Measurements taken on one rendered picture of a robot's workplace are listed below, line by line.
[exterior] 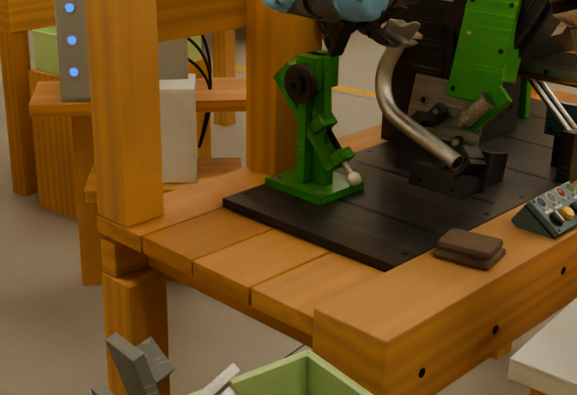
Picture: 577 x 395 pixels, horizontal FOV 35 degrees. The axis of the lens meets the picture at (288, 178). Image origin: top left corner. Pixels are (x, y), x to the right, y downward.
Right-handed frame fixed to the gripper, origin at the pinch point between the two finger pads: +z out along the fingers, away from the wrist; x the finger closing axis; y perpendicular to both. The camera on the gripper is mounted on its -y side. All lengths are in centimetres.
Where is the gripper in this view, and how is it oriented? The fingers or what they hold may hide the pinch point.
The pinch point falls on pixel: (399, 24)
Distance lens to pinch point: 170.0
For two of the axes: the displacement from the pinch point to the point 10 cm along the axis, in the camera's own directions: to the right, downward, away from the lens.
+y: 6.4, -5.1, -5.8
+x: -3.7, -8.6, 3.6
